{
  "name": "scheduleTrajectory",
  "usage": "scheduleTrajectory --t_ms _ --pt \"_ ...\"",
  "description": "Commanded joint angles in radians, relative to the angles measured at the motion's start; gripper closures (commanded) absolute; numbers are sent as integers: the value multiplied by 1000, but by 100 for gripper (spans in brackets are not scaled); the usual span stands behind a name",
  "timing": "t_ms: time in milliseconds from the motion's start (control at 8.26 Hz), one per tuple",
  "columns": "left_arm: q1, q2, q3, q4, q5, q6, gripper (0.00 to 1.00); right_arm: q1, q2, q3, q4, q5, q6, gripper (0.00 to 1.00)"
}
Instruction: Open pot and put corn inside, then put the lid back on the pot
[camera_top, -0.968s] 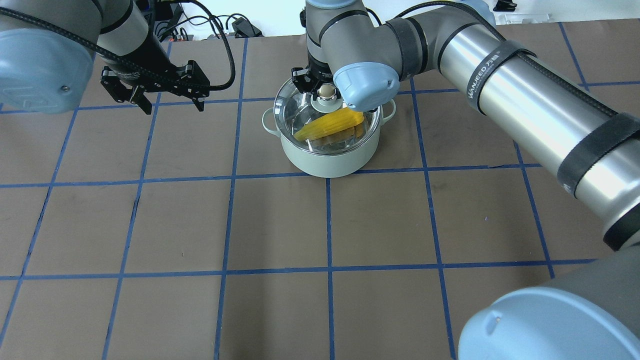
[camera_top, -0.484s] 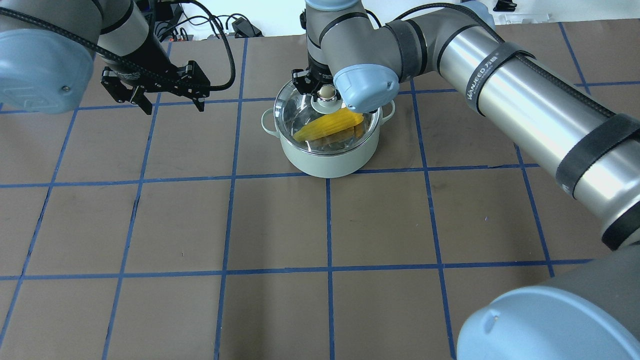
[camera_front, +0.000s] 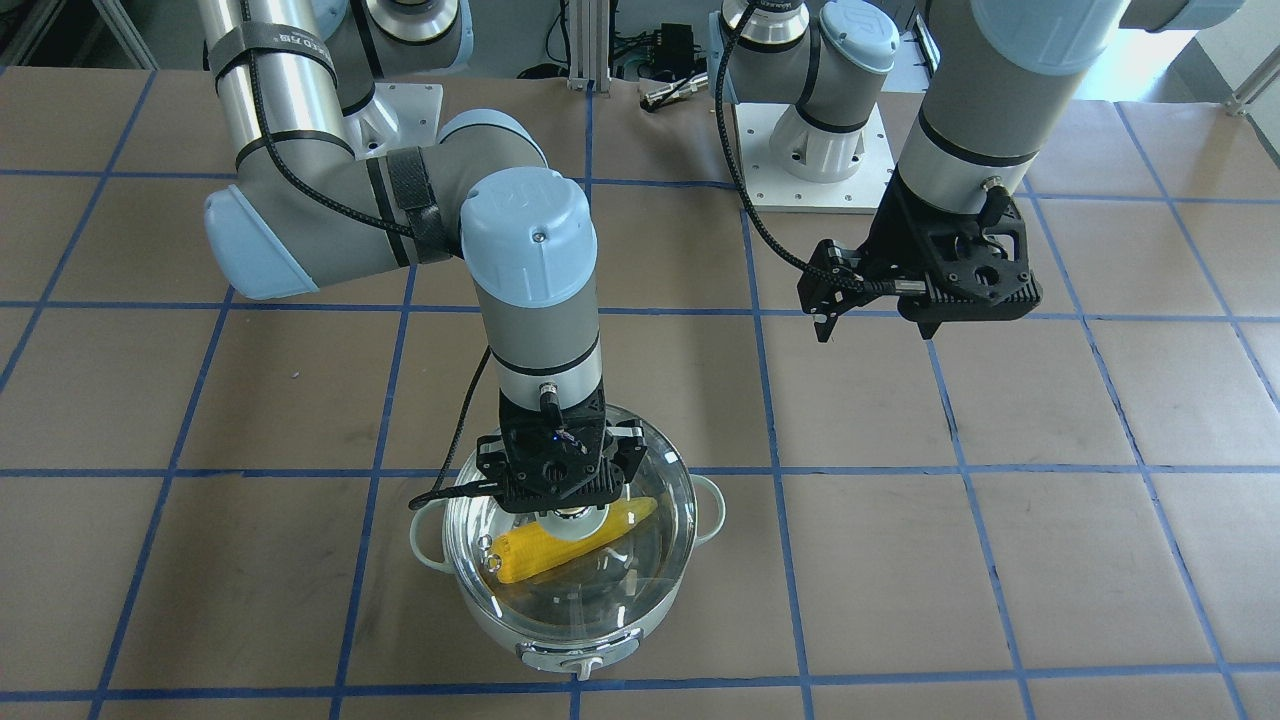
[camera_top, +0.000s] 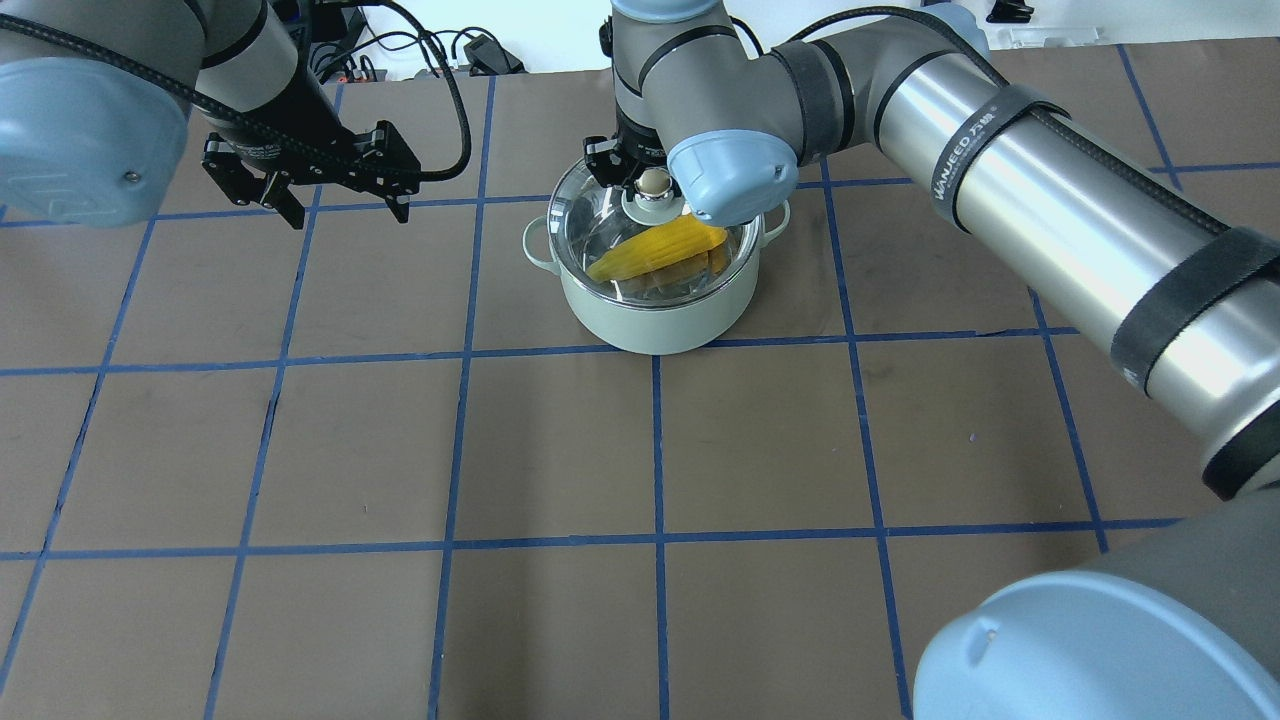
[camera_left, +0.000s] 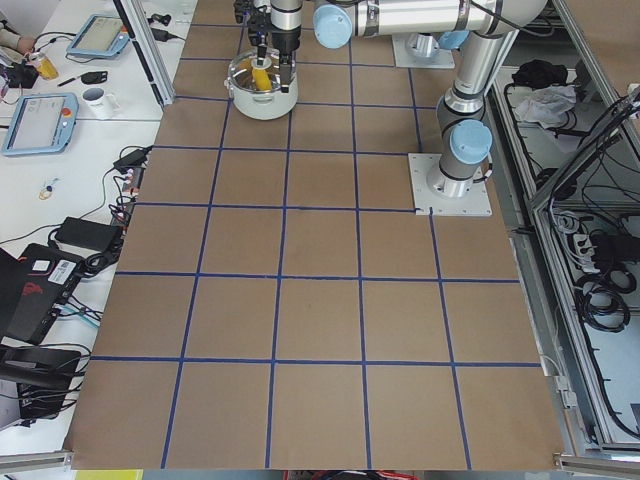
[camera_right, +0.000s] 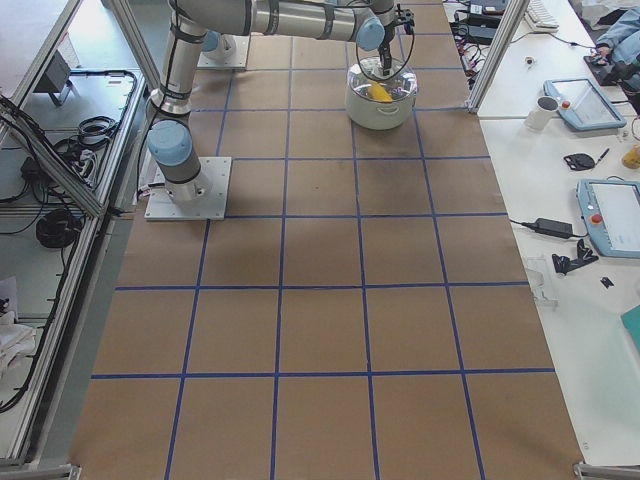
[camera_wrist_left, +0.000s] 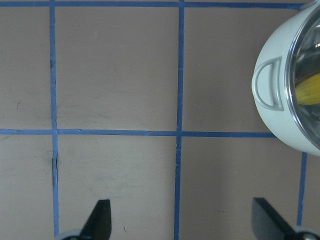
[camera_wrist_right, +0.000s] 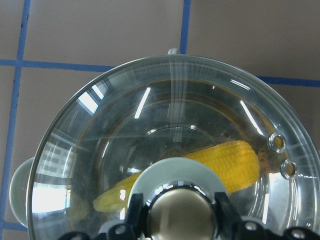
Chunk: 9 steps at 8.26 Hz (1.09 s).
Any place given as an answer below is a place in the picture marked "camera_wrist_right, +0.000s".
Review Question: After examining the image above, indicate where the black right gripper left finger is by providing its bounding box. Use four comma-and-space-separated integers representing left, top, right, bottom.
58, 193, 144, 240

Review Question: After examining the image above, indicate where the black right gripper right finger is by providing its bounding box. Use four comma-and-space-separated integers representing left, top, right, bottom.
214, 192, 320, 240

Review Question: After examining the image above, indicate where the glass pot lid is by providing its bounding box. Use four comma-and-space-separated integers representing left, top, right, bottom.
26, 54, 320, 240

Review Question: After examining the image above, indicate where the pale green cooking pot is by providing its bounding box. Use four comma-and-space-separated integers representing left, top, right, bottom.
8, 48, 320, 240

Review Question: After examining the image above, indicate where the yellow corn cob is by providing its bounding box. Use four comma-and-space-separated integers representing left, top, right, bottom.
93, 140, 260, 213

